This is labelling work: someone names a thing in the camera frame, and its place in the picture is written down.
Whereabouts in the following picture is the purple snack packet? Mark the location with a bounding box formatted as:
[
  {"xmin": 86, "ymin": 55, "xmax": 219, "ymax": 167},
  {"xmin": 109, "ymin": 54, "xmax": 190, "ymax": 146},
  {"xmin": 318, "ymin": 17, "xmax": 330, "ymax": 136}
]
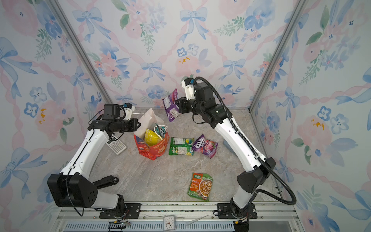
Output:
[{"xmin": 162, "ymin": 89, "xmax": 180, "ymax": 122}]

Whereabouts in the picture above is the red paper gift bag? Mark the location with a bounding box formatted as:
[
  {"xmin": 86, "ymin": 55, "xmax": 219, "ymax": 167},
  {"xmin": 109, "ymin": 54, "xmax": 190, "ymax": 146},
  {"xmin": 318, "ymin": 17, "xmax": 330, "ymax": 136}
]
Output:
[{"xmin": 134, "ymin": 108, "xmax": 170, "ymax": 160}]

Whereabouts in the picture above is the yellow snack packet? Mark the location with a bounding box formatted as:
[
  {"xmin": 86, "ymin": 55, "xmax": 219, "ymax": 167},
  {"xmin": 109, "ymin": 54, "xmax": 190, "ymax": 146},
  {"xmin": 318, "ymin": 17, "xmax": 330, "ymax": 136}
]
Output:
[{"xmin": 145, "ymin": 129, "xmax": 162, "ymax": 147}]

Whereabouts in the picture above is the teal snack packet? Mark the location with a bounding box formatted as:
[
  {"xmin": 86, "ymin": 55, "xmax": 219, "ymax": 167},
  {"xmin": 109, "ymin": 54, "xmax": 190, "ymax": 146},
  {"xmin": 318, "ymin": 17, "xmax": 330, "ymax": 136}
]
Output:
[{"xmin": 154, "ymin": 124, "xmax": 168, "ymax": 139}]

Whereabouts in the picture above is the green snack packet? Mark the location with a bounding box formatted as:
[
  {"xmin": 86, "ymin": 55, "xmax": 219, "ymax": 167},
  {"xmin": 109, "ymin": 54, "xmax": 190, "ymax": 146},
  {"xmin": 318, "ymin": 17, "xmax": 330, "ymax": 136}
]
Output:
[{"xmin": 169, "ymin": 137, "xmax": 194, "ymax": 156}]

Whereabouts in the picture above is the purple Fox's candy bag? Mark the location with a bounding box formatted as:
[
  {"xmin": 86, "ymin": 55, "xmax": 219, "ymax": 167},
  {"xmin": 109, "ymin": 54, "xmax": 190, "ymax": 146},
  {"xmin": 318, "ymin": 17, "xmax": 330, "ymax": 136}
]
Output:
[{"xmin": 192, "ymin": 134, "xmax": 218, "ymax": 158}]

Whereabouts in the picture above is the green noodle packet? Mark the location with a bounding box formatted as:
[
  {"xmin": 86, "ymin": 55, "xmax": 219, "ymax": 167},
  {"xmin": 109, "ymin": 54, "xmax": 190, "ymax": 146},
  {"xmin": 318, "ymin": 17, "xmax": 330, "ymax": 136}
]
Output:
[{"xmin": 187, "ymin": 173, "xmax": 214, "ymax": 201}]

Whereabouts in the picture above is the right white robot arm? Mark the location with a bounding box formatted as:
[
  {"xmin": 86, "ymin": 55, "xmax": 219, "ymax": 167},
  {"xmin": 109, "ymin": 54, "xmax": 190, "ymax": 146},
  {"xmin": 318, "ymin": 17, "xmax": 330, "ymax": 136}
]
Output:
[{"xmin": 175, "ymin": 97, "xmax": 275, "ymax": 209}]

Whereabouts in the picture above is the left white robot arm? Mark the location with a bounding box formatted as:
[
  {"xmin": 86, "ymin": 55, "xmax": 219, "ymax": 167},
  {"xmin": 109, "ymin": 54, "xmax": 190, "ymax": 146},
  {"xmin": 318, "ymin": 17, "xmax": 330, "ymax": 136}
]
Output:
[{"xmin": 47, "ymin": 119, "xmax": 141, "ymax": 213}]

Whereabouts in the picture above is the white calculator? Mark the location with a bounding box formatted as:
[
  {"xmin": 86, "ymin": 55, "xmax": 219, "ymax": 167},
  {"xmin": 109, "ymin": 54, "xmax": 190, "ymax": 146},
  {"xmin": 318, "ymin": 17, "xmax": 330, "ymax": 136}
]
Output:
[{"xmin": 106, "ymin": 139, "xmax": 127, "ymax": 155}]

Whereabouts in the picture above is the black stapler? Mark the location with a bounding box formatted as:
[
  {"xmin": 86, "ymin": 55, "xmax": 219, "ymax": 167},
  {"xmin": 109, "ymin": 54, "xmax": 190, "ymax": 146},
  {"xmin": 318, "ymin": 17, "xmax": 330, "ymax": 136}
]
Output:
[{"xmin": 92, "ymin": 176, "xmax": 119, "ymax": 189}]

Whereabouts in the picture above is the small white clock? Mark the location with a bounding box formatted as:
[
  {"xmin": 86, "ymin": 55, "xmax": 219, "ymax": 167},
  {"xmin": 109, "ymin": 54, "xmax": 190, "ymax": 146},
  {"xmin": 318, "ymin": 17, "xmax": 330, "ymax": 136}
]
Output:
[{"xmin": 163, "ymin": 215, "xmax": 176, "ymax": 232}]

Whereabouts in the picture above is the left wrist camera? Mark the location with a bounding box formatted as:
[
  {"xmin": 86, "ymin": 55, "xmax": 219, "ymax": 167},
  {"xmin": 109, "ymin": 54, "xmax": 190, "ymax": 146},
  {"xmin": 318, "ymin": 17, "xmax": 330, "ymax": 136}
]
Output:
[{"xmin": 102, "ymin": 102, "xmax": 135, "ymax": 120}]

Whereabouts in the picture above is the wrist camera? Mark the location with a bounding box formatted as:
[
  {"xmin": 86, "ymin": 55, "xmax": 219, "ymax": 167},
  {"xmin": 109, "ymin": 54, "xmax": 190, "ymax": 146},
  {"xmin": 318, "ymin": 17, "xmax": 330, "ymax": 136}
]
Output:
[
  {"xmin": 181, "ymin": 77, "xmax": 214, "ymax": 102},
  {"xmin": 102, "ymin": 102, "xmax": 135, "ymax": 120}
]

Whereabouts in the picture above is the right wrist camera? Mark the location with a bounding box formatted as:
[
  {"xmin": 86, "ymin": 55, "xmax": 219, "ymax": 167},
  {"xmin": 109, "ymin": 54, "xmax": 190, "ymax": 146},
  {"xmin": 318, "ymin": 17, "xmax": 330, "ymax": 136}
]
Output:
[{"xmin": 181, "ymin": 77, "xmax": 214, "ymax": 102}]

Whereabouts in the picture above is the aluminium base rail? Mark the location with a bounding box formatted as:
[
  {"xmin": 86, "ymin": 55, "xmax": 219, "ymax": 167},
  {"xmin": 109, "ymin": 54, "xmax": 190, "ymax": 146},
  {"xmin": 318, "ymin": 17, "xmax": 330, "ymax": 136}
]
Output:
[{"xmin": 51, "ymin": 202, "xmax": 304, "ymax": 232}]

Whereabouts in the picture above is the black corrugated cable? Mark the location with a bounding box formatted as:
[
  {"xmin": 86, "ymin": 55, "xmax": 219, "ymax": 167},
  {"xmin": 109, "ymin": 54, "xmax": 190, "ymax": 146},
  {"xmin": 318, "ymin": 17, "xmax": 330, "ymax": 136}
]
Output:
[{"xmin": 193, "ymin": 76, "xmax": 298, "ymax": 206}]

